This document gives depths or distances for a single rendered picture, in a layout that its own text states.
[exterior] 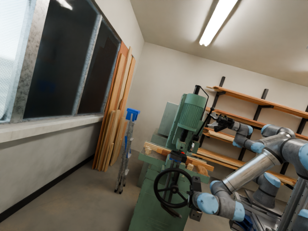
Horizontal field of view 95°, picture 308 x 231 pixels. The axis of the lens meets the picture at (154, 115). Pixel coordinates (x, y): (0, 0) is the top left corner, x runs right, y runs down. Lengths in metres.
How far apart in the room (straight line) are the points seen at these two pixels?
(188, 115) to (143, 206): 0.87
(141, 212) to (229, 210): 0.86
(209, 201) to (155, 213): 0.79
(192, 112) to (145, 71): 2.63
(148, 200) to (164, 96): 2.64
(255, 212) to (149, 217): 0.87
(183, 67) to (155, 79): 0.75
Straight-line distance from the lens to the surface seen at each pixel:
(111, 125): 2.36
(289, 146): 0.85
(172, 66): 3.69
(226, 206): 0.77
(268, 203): 1.59
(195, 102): 1.24
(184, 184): 1.30
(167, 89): 3.58
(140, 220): 1.51
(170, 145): 1.54
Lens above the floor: 1.34
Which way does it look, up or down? 5 degrees down
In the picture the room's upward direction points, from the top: 17 degrees clockwise
